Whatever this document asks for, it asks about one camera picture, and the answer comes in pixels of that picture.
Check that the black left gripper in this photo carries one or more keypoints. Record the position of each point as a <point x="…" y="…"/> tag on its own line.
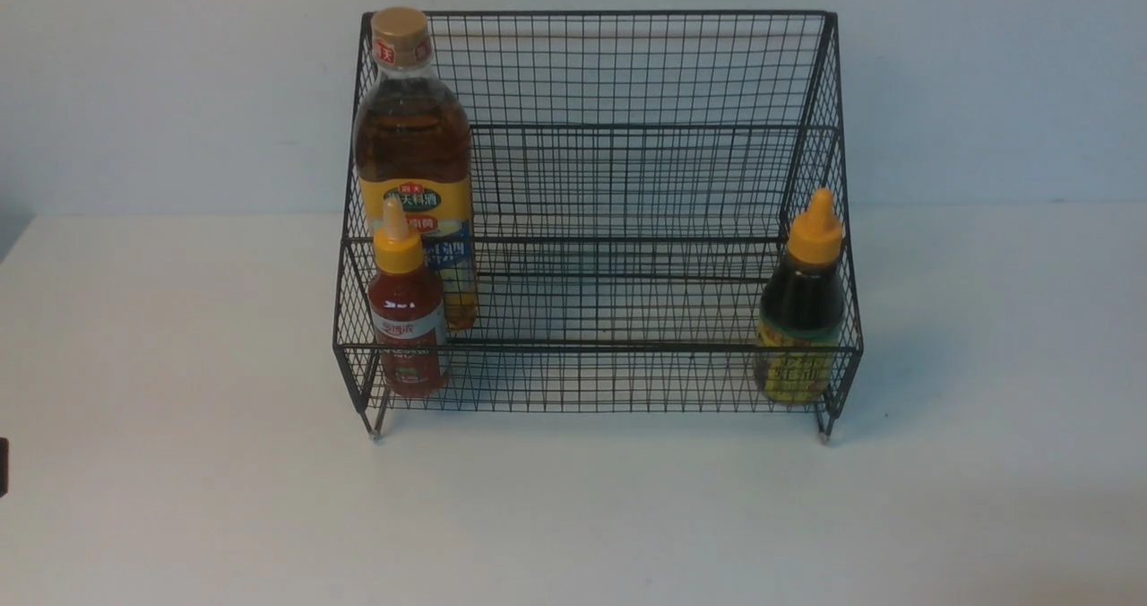
<point x="4" y="466"/>

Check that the red chili sauce bottle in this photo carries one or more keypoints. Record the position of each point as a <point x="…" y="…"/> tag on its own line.
<point x="407" y="308"/>

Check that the large cooking wine bottle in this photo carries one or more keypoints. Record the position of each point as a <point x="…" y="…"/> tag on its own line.
<point x="413" y="142"/>

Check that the dark sauce bottle yellow cap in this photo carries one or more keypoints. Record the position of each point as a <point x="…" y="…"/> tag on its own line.
<point x="802" y="307"/>

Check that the black wire mesh shelf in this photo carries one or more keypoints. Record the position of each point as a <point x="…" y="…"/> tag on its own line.
<point x="635" y="177"/>

